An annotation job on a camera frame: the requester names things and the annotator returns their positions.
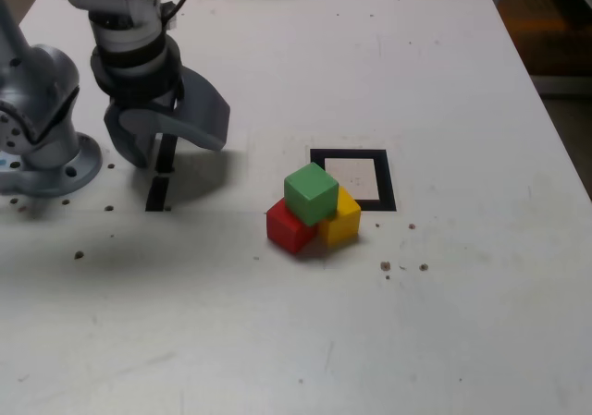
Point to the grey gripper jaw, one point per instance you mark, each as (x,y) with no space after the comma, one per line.
(203,119)
(131,149)

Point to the green cube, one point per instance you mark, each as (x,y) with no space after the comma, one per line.
(307,193)

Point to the red cube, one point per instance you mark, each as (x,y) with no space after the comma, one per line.
(287,230)

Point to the yellow cube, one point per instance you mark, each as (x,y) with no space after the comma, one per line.
(342,223)

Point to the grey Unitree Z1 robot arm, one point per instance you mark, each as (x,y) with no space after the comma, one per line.
(46,87)

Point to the black tape square outline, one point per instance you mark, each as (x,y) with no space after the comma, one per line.
(386,179)

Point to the black tape strip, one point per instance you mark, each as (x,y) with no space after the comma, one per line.
(157,193)

